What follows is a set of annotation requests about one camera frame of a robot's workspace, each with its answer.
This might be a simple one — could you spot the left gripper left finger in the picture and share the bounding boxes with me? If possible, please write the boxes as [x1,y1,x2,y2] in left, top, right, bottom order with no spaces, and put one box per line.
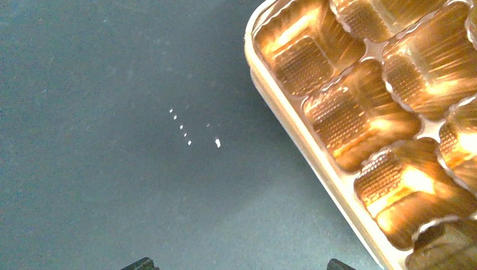
[121,257,160,270]

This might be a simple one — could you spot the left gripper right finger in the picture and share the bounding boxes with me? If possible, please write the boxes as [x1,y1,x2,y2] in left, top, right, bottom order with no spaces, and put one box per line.
[326,258,354,270]

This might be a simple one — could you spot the gold cookie tin with tray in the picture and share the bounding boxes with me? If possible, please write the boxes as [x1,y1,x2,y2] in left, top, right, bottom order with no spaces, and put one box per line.
[244,1,476,269]

